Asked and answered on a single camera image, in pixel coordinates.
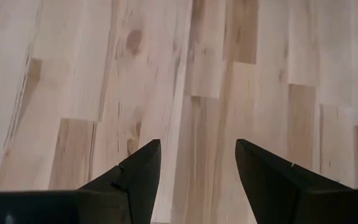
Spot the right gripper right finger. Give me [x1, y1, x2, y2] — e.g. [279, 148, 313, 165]
[235, 139, 354, 224]

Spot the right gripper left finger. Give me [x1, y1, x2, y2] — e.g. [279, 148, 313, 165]
[78, 139, 162, 224]

